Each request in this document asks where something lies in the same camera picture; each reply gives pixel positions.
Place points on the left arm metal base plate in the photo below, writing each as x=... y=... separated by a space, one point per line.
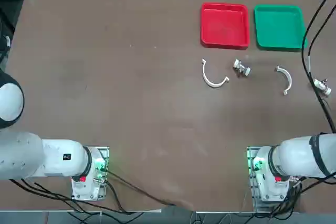
x=103 y=153

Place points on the red plastic tray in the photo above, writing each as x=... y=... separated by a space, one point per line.
x=223 y=27

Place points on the small white pipe clamp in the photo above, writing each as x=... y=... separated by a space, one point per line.
x=290 y=81

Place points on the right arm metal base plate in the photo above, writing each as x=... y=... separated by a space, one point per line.
x=256 y=203

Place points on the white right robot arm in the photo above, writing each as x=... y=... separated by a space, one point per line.
x=294 y=155

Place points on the green plastic tray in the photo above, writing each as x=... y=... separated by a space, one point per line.
x=278 y=27

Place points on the large white pipe clamp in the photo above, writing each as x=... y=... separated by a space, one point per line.
x=204 y=74

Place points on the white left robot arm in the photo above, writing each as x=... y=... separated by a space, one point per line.
x=52 y=158

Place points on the metal valve with white caps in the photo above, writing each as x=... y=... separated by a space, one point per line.
x=245 y=71
x=320 y=84

